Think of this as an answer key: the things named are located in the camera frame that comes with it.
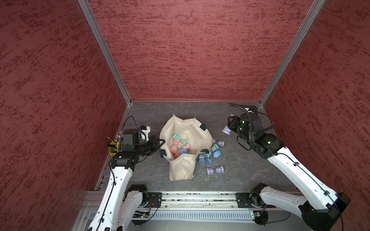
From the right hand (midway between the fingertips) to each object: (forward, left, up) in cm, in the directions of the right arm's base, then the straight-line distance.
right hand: (228, 122), depth 73 cm
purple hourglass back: (+2, 0, -25) cm, 25 cm away
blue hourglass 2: (-6, +3, -26) cm, 27 cm away
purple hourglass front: (-17, +9, -25) cm, 31 cm away
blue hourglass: (-5, +25, -23) cm, 34 cm away
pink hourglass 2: (-5, +30, -22) cm, 38 cm away
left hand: (-8, +34, -7) cm, 35 cm away
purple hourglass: (-5, +2, 0) cm, 6 cm away
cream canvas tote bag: (+2, +16, -18) cm, 24 cm away
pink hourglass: (-2, +22, -23) cm, 32 cm away
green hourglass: (+7, +30, -25) cm, 40 cm away
